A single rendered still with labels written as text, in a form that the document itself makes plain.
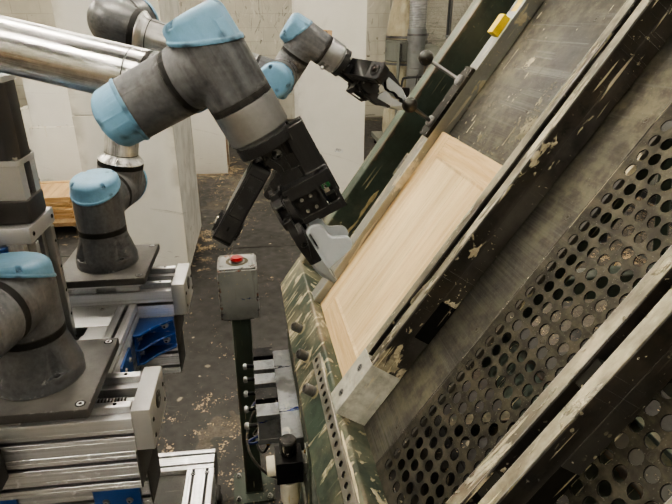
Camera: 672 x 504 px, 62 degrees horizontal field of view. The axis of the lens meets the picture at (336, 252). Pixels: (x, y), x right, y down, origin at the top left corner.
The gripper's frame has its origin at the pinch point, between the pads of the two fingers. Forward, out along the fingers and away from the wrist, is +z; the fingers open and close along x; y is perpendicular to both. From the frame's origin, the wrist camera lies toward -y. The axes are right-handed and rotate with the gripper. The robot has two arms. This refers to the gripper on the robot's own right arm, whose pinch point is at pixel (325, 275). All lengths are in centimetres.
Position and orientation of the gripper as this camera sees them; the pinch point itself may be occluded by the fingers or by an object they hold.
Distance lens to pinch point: 74.4
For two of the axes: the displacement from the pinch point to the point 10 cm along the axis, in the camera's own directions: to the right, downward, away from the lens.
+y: 8.8, -4.7, -0.8
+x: -1.2, -3.9, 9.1
